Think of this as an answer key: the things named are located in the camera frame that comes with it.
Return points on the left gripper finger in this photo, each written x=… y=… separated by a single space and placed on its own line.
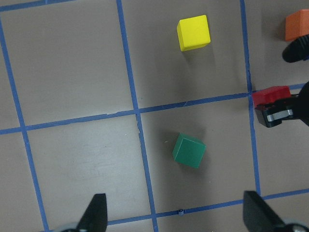
x=273 y=114

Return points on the orange wooden block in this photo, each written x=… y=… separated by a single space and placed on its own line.
x=297 y=25

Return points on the yellow wooden block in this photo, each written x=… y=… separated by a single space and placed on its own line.
x=193 y=33

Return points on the left gripper camera finger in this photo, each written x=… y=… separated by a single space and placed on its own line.
x=258 y=216
x=95 y=218

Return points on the green wooden block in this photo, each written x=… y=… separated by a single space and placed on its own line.
x=188 y=150

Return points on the red wooden block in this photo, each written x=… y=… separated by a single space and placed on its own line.
x=270 y=95

